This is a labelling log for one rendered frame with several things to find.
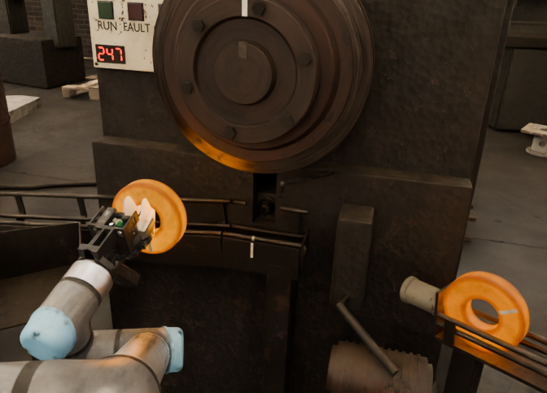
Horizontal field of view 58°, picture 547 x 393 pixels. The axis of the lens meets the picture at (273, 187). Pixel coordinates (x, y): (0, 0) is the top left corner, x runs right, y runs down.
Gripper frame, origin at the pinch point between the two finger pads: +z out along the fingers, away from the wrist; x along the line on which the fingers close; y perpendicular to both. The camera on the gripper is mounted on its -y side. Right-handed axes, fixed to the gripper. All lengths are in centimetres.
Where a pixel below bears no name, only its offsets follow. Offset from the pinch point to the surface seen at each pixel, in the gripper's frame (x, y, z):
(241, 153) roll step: -14.9, 3.9, 17.3
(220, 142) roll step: -10.2, 5.8, 17.8
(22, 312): 27.0, -20.7, -15.9
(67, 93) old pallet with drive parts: 302, -171, 347
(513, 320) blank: -72, -13, -3
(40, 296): 26.8, -21.9, -10.5
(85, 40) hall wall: 442, -212, 591
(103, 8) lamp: 24, 27, 39
